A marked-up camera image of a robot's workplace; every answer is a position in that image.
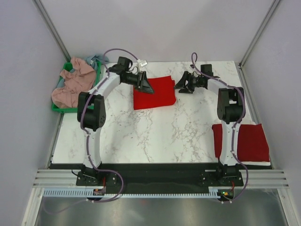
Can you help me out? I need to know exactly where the aluminium corner post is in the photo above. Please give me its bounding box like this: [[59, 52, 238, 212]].
[[238, 0, 283, 69], [33, 0, 71, 61]]

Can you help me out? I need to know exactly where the bright red t shirt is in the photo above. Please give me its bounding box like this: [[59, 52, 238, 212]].
[[133, 75, 176, 110]]

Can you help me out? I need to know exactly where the white slotted cable duct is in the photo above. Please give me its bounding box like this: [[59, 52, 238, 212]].
[[43, 187, 220, 198]]

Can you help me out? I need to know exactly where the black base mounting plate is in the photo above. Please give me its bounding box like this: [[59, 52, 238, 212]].
[[76, 163, 244, 195]]

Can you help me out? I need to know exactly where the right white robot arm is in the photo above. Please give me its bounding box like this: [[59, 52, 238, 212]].
[[174, 64, 246, 168]]

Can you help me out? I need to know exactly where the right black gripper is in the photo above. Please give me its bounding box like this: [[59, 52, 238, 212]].
[[173, 71, 202, 94]]

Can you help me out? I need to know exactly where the aluminium frame rail front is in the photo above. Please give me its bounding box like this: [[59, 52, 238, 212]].
[[33, 169, 289, 188]]

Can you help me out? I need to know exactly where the folded dark red t shirt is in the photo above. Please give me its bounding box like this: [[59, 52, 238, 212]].
[[212, 121, 270, 166]]

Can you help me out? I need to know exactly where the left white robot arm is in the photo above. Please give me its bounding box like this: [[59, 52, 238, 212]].
[[77, 56, 155, 185]]

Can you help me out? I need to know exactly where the pink t shirt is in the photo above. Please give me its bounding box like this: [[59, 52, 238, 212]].
[[51, 57, 96, 108]]

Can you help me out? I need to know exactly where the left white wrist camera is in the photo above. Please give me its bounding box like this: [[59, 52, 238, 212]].
[[137, 59, 148, 67]]

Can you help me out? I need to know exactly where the left aluminium corner post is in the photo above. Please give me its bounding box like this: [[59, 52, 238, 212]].
[[33, 0, 71, 61]]

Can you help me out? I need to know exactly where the right aluminium corner post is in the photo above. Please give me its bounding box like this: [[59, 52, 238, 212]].
[[238, 0, 283, 69]]

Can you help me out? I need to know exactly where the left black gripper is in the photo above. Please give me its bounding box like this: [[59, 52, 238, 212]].
[[122, 71, 155, 95]]

